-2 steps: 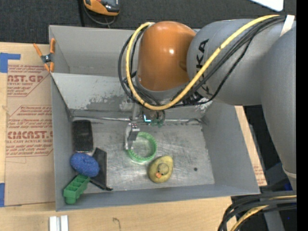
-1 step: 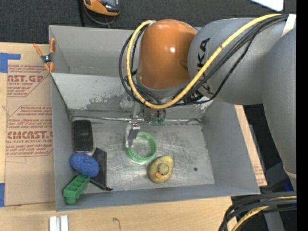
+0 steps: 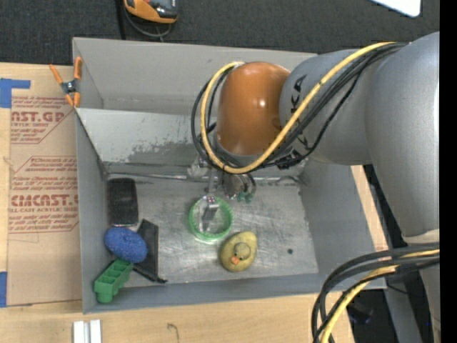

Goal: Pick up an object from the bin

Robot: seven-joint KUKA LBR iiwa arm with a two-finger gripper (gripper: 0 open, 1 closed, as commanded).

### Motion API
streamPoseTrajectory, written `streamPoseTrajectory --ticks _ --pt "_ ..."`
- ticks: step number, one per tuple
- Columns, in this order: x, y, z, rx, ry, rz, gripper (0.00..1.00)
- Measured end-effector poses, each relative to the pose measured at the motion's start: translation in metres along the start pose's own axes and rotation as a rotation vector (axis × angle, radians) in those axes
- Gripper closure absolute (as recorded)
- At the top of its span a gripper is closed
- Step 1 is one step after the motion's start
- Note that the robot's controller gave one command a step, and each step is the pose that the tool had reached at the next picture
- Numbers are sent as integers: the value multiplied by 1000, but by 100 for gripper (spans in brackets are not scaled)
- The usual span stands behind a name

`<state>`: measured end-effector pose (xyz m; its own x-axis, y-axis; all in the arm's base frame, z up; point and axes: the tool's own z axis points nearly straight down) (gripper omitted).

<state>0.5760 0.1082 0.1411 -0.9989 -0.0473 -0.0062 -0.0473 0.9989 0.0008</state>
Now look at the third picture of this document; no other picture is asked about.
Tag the brown cardboard board red print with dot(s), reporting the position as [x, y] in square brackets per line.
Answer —
[43, 263]

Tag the black flat triangular sheet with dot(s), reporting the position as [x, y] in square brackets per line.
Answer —
[150, 252]

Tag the blue oval sponge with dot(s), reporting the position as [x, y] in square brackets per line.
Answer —
[125, 244]

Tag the grey metal bin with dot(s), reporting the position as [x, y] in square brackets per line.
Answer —
[250, 263]

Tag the green plastic compartment block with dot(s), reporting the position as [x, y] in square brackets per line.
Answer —
[110, 281]

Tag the black rectangular block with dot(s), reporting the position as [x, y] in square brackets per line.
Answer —
[122, 202]

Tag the yellow rubber duck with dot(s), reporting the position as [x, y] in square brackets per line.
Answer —
[238, 252]

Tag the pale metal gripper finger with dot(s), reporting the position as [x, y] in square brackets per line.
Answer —
[212, 209]
[206, 220]

